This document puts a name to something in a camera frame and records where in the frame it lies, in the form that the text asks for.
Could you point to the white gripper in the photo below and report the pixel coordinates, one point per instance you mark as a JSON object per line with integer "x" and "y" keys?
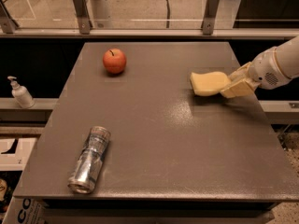
{"x": 263, "y": 69}

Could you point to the yellow sponge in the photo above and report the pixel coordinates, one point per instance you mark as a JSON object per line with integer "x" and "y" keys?
{"x": 209, "y": 84}

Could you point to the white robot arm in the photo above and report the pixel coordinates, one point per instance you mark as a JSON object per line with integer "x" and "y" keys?
{"x": 288, "y": 58}

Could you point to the red apple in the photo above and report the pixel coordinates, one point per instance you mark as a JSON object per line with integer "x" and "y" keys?
{"x": 114, "y": 60}

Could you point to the crushed silver can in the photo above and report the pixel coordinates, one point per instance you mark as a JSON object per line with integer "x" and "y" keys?
{"x": 90, "y": 161}

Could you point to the white pump bottle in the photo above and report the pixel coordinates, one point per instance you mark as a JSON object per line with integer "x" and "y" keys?
{"x": 20, "y": 93}

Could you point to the white cardboard box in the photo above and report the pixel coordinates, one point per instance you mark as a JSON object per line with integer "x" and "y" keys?
{"x": 15, "y": 152}

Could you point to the white printed box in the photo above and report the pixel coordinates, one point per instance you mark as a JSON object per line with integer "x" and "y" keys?
{"x": 24, "y": 211}

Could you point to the right metal railing bracket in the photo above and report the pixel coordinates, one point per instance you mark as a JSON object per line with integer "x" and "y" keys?
{"x": 210, "y": 16}

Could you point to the metal railing bracket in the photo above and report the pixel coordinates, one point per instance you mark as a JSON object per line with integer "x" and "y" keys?
{"x": 210, "y": 16}
{"x": 83, "y": 17}

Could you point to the left metal railing bracket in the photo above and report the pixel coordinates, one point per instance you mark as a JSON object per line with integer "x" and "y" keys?
{"x": 83, "y": 17}

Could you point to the white pipe post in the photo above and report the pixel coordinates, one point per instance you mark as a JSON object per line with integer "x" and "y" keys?
{"x": 101, "y": 14}

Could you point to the far left metal bracket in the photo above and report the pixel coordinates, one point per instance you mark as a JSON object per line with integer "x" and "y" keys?
{"x": 7, "y": 23}

